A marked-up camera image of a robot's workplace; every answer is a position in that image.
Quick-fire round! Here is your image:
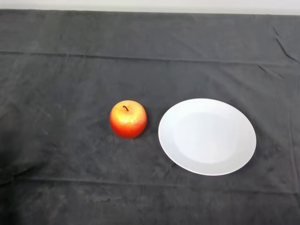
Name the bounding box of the red yellow apple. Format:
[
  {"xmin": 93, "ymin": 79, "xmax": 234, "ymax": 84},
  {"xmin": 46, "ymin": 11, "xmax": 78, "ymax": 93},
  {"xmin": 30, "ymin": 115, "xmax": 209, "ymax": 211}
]
[{"xmin": 109, "ymin": 100, "xmax": 148, "ymax": 139}]

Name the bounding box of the white round plate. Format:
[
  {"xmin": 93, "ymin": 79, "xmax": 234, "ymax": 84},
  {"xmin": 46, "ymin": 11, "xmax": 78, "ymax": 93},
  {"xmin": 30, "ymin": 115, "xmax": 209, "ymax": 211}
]
[{"xmin": 157, "ymin": 98, "xmax": 257, "ymax": 176}]

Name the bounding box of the black cloth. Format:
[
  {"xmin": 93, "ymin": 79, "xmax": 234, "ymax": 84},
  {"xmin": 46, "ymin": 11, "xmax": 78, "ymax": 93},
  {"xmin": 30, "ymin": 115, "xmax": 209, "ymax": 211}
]
[{"xmin": 0, "ymin": 8, "xmax": 300, "ymax": 225}]

